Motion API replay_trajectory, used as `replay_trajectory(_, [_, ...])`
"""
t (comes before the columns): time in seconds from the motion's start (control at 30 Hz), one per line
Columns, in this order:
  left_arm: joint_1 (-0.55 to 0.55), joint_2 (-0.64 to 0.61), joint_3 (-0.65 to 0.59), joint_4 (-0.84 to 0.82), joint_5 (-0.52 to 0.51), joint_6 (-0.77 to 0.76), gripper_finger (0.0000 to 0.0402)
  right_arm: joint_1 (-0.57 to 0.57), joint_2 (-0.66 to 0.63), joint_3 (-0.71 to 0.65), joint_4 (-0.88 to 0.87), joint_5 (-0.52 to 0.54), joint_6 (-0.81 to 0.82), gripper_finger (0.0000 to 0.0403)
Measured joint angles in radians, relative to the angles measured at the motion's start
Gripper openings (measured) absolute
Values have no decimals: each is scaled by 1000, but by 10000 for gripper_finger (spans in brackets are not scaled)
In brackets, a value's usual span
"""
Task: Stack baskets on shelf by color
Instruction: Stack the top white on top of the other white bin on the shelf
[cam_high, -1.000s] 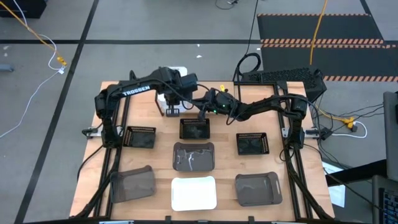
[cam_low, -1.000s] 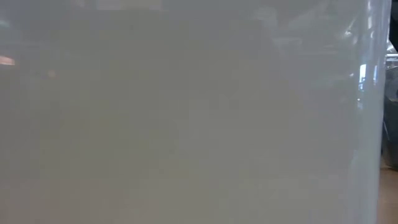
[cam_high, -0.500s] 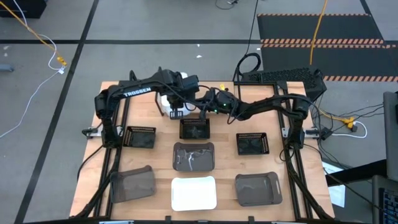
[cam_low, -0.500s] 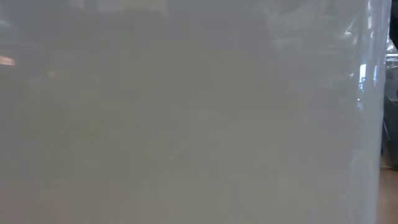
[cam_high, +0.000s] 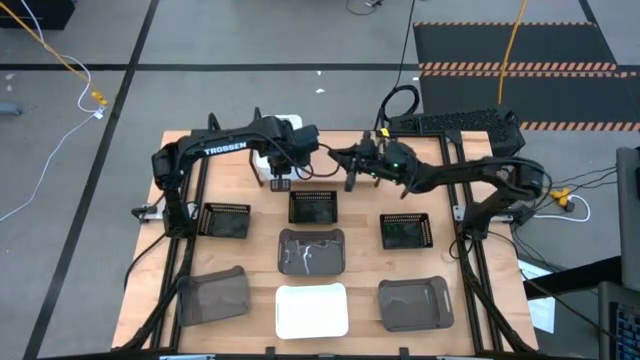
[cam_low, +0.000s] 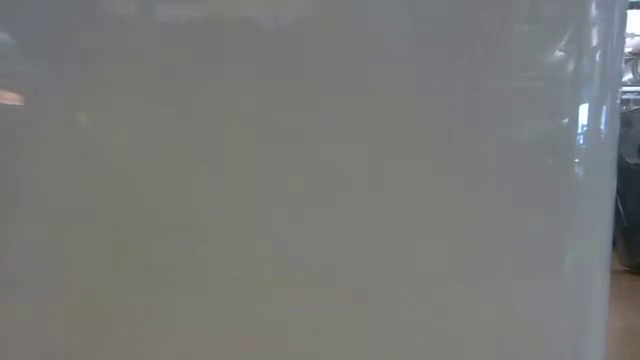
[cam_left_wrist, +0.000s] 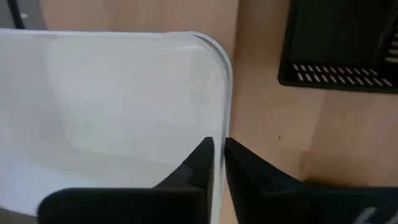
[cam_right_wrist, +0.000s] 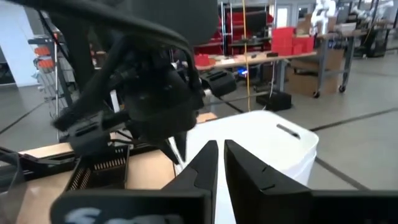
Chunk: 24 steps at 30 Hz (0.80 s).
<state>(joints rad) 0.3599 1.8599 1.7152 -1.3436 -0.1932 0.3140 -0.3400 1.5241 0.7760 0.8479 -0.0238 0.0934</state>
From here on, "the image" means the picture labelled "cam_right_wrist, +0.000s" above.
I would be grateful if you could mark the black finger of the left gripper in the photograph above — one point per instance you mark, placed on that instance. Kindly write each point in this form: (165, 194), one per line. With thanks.
(168, 151)
(182, 144)

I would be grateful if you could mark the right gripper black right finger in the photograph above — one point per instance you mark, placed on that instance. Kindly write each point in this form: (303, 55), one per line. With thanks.
(264, 199)

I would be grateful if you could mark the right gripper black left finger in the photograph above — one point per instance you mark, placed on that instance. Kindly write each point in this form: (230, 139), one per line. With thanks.
(186, 202)

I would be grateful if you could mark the white plastic basket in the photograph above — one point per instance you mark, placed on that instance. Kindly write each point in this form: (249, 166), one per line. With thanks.
(258, 140)

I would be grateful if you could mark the black slotted plastic basket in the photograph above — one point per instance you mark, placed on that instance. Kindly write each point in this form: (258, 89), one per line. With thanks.
(102, 174)

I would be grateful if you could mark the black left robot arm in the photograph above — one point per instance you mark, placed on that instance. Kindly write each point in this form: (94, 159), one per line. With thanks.
(174, 18)

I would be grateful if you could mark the stack of red bins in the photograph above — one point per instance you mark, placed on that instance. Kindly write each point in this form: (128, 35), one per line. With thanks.
(290, 42)

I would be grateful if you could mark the red storage bin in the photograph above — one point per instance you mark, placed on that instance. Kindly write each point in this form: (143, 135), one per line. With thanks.
(203, 59)

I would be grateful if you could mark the black box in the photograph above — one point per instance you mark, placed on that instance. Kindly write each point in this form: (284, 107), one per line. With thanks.
(273, 100)

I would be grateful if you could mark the wooden workbench with metal legs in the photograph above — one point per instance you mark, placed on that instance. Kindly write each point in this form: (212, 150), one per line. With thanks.
(248, 59)

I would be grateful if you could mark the rack with small parts bins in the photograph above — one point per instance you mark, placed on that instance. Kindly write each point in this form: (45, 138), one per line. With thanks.
(49, 65)

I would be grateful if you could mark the metal rack with red bins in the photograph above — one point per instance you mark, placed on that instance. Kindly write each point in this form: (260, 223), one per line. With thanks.
(248, 25)

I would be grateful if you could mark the brown cardboard box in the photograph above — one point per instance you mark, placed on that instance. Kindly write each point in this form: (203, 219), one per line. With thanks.
(311, 77)

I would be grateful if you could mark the white robot figure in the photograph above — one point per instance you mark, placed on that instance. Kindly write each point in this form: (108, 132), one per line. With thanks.
(323, 15)

